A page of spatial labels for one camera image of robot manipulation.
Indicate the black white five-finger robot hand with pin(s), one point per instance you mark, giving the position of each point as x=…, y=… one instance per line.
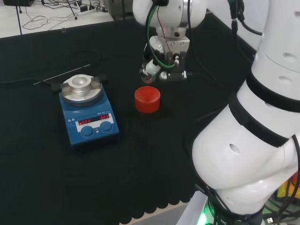
x=156, y=45

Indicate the clear round-bottom glass flask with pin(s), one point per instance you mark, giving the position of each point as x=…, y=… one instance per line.
x=148, y=78

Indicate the heater with blue base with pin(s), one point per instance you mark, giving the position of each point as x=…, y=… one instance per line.
x=89, y=112

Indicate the white power strip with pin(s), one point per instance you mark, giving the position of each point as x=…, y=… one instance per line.
x=87, y=11

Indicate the black tripod leg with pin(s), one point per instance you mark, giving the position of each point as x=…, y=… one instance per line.
x=72, y=10

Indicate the thin metal probe rod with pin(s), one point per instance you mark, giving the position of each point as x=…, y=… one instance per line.
x=61, y=74

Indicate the black bench cloth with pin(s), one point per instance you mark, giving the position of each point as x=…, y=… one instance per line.
x=93, y=164

